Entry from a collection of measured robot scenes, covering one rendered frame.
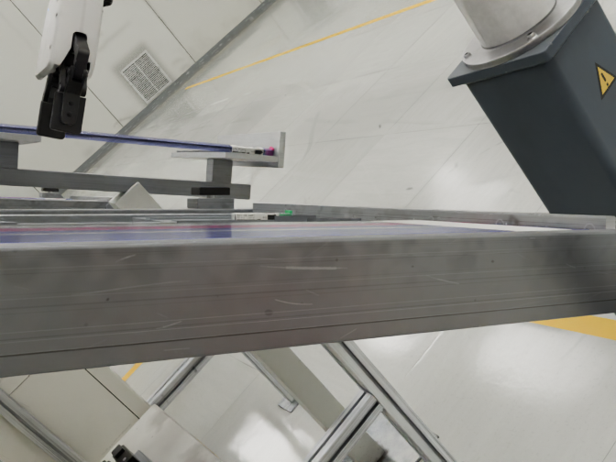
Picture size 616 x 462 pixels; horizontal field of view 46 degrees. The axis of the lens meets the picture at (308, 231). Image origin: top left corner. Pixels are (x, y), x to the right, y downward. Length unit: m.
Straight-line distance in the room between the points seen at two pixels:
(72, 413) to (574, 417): 1.16
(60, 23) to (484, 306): 0.54
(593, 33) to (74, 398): 1.41
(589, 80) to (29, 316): 0.92
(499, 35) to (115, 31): 7.94
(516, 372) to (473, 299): 1.19
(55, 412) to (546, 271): 1.53
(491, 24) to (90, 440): 1.38
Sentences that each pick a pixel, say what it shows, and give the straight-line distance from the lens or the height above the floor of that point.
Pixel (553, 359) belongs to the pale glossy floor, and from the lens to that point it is 1.65.
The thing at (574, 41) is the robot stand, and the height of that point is 0.66.
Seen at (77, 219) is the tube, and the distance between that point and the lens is 0.86.
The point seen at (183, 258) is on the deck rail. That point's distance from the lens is 0.39.
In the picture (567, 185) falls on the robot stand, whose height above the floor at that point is 0.46.
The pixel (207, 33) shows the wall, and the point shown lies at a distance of 9.26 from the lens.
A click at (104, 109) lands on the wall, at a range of 8.74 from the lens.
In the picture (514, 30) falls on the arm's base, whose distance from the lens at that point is 1.11.
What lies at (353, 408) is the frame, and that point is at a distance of 1.35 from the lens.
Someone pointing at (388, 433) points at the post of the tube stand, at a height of 0.01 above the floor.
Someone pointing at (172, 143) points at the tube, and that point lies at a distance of 1.27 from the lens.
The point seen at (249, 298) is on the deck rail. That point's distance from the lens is 0.40.
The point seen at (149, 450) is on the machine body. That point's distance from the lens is 1.06.
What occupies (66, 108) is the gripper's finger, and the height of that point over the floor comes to 1.03.
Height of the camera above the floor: 1.07
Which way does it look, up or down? 22 degrees down
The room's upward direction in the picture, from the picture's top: 40 degrees counter-clockwise
